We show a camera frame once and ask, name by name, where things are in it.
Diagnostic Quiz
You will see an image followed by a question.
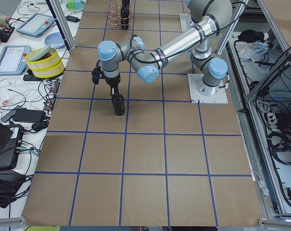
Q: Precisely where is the blue plate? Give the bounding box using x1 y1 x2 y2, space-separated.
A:
44 32 65 49

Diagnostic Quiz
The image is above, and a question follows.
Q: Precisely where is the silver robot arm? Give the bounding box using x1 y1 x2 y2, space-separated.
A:
96 0 232 83
186 0 199 14

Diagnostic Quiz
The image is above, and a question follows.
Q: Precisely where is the yellow bamboo steamer basket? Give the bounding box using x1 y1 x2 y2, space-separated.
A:
25 45 64 78

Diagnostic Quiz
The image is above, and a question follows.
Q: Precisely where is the dark glass wine bottle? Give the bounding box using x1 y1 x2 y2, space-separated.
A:
110 87 125 116

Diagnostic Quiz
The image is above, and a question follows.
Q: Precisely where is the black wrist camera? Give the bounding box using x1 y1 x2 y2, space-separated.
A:
91 66 105 85

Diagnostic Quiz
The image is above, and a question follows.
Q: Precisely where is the blue teach pendant far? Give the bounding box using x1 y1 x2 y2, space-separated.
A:
16 13 55 37

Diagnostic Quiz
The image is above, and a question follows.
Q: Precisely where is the green bowl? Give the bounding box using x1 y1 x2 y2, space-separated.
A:
65 0 85 13

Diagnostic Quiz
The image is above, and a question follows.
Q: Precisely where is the blue teach pendant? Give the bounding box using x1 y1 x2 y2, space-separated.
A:
16 13 55 37
0 45 32 76

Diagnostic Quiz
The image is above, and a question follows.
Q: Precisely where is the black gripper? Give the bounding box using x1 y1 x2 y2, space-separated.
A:
105 76 121 93

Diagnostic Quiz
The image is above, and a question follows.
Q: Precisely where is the copper wire wine rack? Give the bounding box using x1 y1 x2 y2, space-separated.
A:
108 0 130 29

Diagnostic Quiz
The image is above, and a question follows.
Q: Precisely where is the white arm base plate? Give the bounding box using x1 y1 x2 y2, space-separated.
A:
188 74 228 104
179 13 195 32

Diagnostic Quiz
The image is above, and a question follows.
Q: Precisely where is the crumpled white cloth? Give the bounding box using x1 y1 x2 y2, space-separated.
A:
239 42 269 62

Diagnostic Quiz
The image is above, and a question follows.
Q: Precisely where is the black laptop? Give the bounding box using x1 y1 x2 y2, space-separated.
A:
0 123 24 171

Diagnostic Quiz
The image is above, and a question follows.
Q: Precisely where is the blue teach pendant near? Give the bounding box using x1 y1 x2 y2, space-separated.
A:
0 45 32 76

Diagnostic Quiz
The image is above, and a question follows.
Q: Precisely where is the black power brick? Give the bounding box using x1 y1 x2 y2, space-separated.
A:
13 109 46 123

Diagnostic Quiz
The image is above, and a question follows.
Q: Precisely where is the aluminium frame post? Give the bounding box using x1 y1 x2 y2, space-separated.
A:
46 0 76 51

